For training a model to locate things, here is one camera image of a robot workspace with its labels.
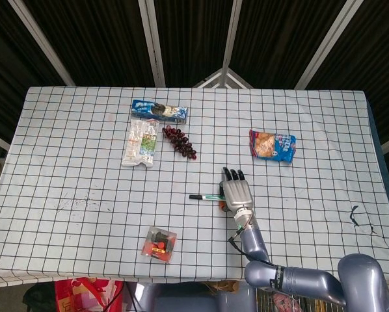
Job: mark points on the blue biscuit bag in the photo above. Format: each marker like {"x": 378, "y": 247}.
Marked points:
{"x": 272, "y": 146}

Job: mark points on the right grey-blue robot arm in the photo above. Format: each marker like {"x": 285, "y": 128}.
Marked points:
{"x": 360, "y": 282}

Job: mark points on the green white marker body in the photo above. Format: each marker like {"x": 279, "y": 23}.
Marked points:
{"x": 210, "y": 196}

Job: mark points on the clear box with red item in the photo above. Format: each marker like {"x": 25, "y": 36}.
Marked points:
{"x": 158, "y": 244}

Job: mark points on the clear white snack packet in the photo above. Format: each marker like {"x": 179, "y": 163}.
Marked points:
{"x": 140, "y": 143}

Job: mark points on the dark red grape bunch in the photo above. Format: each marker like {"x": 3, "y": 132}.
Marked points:
{"x": 179, "y": 143}

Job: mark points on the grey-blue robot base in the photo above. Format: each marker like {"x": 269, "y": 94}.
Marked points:
{"x": 188, "y": 299}

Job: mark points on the red patterned bag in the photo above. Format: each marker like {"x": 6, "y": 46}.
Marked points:
{"x": 87, "y": 294}

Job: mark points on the white metal frame beam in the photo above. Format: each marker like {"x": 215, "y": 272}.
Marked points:
{"x": 326, "y": 42}
{"x": 152, "y": 42}
{"x": 230, "y": 32}
{"x": 41, "y": 42}

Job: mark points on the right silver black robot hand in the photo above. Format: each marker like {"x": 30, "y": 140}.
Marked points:
{"x": 236, "y": 195}

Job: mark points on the blue cookie box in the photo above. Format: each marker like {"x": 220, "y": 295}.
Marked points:
{"x": 158, "y": 111}

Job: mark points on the white triangular metal frame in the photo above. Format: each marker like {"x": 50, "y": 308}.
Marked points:
{"x": 223, "y": 73}

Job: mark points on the black bag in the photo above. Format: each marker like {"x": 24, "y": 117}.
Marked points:
{"x": 38, "y": 297}

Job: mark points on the checkered light blue tablecloth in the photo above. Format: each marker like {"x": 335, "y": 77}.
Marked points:
{"x": 116, "y": 211}

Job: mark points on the black marker cap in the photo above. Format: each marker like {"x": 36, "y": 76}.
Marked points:
{"x": 195, "y": 196}

